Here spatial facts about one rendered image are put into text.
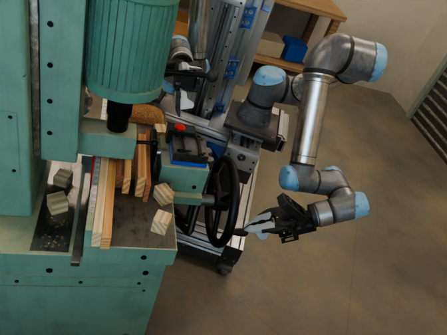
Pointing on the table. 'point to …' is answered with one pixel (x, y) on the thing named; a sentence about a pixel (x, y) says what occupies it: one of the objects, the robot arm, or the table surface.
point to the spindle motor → (128, 48)
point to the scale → (96, 168)
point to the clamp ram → (155, 149)
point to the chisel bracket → (106, 139)
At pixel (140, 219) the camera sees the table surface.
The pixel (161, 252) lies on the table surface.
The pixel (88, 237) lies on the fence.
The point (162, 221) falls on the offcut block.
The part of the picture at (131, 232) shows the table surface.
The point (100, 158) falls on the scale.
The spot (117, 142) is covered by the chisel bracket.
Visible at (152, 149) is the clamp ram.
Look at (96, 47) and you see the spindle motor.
